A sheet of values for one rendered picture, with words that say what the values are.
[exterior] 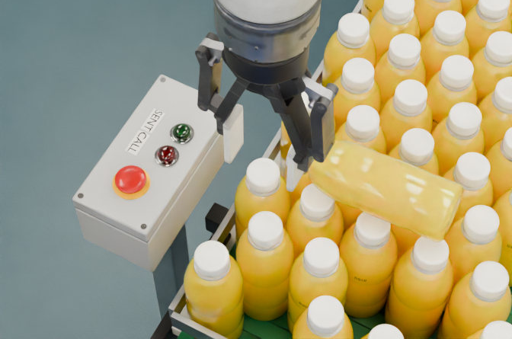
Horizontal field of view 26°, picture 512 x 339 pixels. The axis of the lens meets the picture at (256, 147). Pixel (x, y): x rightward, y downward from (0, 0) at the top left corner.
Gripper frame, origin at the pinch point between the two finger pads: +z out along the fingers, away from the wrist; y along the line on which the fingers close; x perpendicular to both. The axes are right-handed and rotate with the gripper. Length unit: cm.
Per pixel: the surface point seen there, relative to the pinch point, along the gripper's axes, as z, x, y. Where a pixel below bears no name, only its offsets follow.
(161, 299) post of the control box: 54, 0, -17
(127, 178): 13.9, -2.9, -16.0
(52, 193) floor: 125, 37, -73
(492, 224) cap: 15.5, 12.1, 22.9
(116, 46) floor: 125, 79, -82
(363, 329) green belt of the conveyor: 35.1, 1.9, 13.3
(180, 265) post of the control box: 43.0, 1.9, -13.8
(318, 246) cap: 15.6, 0.4, 6.7
